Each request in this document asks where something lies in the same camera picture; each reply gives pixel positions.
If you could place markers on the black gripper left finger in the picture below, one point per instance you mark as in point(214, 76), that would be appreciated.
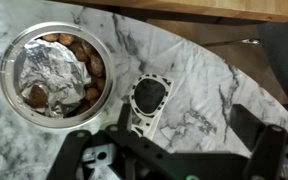
point(143, 159)

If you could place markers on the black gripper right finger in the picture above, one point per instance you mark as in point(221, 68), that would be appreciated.
point(268, 144)

